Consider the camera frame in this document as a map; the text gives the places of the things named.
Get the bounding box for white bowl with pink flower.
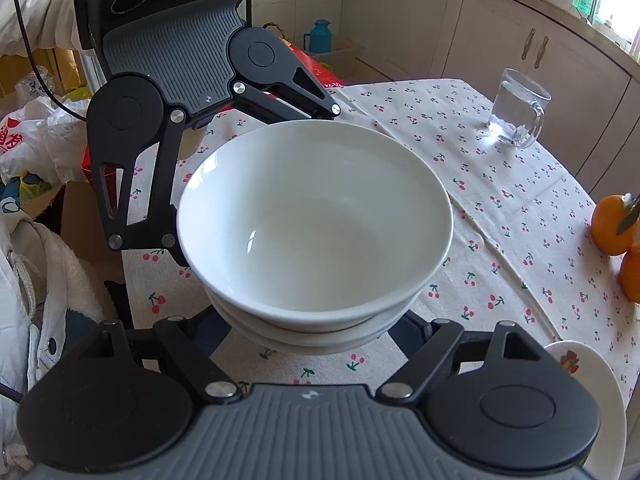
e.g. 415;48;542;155
177;120;454;332

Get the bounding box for white kitchen cabinets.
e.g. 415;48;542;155
340;0;639;200

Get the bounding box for red snack box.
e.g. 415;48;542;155
81;40;344;184

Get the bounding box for teal thermos jug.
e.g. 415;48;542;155
303;18;332;54

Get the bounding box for white plastic bag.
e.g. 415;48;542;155
1;96;87;185

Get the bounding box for cherry print tablecloth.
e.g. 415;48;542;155
122;79;639;408

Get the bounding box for bumpy orange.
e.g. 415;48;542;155
618;242;640;304

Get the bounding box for orange with leaf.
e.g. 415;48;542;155
591;193;639;256

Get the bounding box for glass mug with water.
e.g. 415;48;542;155
487;68;551;150

